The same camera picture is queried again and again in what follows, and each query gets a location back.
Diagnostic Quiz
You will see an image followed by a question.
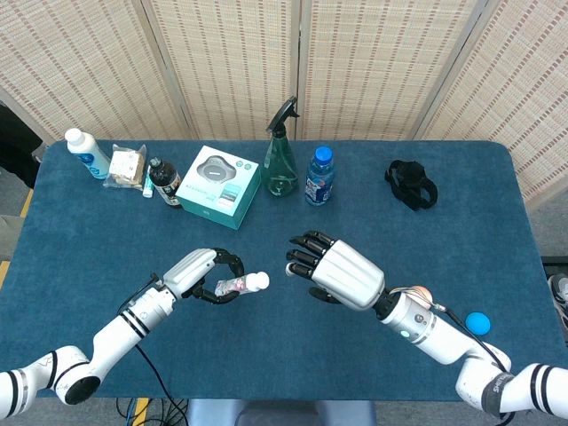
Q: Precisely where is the white toothpaste tube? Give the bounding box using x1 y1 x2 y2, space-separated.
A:
213 271 271 297

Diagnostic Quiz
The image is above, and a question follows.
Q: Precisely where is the peach pink ball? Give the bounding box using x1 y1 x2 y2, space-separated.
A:
410 285 433 308

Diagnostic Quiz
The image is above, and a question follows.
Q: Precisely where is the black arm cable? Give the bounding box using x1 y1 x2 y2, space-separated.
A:
432 301 512 373
117 273 175 400

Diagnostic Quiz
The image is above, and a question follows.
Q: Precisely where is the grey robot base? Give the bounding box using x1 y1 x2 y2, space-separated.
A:
185 398 377 426

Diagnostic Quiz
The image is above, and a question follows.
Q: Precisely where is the small dark bottle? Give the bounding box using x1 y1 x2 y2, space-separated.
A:
148 156 182 209

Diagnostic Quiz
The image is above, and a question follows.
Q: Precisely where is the white bottle blue print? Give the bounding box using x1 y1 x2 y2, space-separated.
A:
64 128 112 181

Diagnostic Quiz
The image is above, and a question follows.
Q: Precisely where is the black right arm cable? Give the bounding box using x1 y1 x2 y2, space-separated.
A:
432 301 512 373

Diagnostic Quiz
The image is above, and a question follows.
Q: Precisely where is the blue water bottle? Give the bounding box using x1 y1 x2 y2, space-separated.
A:
304 146 335 208

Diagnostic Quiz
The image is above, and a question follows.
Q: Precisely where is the blue ball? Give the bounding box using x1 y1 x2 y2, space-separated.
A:
464 312 492 335

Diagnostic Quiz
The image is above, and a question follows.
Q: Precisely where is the black strap band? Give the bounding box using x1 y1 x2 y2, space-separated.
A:
383 159 439 212

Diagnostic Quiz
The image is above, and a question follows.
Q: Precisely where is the bamboo folding screen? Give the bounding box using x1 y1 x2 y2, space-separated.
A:
0 0 568 210

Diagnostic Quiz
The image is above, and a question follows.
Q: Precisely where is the floor cable bundle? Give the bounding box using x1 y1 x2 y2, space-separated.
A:
115 396 190 426

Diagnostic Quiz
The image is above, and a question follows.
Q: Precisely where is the bread in clear bag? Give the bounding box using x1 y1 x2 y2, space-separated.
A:
102 143 148 190

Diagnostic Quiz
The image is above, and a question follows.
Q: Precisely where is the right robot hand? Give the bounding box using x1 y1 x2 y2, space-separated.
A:
285 230 386 311

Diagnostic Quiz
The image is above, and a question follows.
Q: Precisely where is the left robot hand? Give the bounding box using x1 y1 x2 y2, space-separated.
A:
162 247 246 306

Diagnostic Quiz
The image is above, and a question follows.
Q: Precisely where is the green spray bottle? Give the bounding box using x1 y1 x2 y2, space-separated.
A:
261 95 301 198

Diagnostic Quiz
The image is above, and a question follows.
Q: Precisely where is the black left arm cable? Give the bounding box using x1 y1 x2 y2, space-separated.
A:
117 273 175 400

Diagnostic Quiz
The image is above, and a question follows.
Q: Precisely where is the grey white shoe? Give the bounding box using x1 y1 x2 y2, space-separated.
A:
548 273 568 319

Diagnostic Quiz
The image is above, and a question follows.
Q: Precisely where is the teal white speaker box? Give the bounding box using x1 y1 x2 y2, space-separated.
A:
175 145 262 231

